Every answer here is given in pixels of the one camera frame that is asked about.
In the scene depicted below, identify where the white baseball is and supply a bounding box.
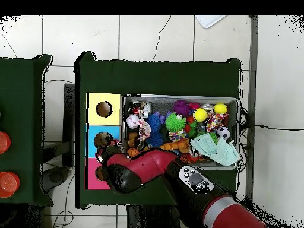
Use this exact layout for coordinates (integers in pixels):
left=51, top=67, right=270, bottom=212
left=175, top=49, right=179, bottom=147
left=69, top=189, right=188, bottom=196
left=126, top=114, right=140, bottom=129

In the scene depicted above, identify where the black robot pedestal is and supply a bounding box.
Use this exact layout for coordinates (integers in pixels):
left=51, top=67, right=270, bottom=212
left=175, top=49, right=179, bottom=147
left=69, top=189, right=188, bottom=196
left=126, top=205, right=191, bottom=228

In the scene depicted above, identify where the smooth yellow ball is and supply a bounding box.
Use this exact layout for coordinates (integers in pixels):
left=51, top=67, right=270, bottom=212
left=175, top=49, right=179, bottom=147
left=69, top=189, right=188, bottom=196
left=213, top=102, right=228, bottom=115

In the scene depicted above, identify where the white board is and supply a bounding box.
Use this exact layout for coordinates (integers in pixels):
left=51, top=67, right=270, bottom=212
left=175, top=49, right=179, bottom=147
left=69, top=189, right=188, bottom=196
left=194, top=15, right=227, bottom=29

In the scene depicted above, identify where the wooden box with three holes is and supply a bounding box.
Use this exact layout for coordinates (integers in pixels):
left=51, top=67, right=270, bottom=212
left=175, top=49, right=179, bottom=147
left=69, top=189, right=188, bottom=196
left=85, top=91, right=124, bottom=190

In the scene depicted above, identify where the dark green table cloth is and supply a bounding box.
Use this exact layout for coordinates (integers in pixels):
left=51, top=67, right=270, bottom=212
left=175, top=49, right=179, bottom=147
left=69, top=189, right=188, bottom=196
left=74, top=51, right=242, bottom=209

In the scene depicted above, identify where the black and white soccer ball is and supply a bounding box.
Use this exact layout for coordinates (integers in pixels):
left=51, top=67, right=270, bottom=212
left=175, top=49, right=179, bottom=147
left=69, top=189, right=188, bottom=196
left=216, top=126, right=231, bottom=140

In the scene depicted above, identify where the yellow tennis ball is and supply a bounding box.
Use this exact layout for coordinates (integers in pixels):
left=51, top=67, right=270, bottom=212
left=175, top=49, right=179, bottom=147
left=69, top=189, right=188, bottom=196
left=193, top=108, right=208, bottom=122

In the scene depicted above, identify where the orange basketball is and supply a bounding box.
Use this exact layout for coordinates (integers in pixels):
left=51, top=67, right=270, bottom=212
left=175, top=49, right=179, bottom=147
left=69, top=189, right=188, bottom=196
left=126, top=147, right=140, bottom=158

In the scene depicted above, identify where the dark grey stand base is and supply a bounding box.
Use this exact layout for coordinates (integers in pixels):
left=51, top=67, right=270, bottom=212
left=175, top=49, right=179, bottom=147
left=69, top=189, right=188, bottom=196
left=43, top=166, right=70, bottom=193

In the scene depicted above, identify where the mint green cloth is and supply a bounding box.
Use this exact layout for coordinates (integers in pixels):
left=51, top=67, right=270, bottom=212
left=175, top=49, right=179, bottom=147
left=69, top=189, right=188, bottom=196
left=189, top=132, right=241, bottom=166

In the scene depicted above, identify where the blue spiky ball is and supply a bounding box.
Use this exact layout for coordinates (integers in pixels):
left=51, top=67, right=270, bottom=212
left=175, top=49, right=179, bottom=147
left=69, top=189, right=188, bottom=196
left=146, top=114, right=164, bottom=148

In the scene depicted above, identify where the purple spiky toy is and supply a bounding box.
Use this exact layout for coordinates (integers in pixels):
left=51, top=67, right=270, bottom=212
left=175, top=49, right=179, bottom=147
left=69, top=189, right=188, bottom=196
left=172, top=99, right=191, bottom=116

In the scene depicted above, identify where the black floor cable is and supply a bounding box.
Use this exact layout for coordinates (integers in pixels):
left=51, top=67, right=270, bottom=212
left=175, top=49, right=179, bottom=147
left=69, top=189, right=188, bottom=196
left=239, top=123, right=304, bottom=132

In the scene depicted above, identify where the silver toy robot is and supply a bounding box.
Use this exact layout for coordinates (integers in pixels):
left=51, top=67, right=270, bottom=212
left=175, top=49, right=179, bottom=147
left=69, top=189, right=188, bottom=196
left=141, top=102, right=153, bottom=119

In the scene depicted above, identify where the silver mesh bin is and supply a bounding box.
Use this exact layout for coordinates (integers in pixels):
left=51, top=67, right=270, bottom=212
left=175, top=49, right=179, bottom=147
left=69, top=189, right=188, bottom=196
left=121, top=94, right=240, bottom=170

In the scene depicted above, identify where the green covered side table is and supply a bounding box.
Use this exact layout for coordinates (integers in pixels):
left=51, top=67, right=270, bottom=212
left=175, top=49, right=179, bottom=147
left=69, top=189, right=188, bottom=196
left=0, top=54, right=53, bottom=206

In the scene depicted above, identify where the green spiky ball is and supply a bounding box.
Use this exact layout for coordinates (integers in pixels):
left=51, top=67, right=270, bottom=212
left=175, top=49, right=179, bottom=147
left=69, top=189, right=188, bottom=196
left=165, top=112, right=187, bottom=132

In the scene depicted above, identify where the orange plastic cup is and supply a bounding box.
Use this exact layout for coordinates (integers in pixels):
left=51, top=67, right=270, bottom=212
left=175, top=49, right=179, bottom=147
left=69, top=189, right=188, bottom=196
left=0, top=131, right=12, bottom=155
left=0, top=171, right=20, bottom=198

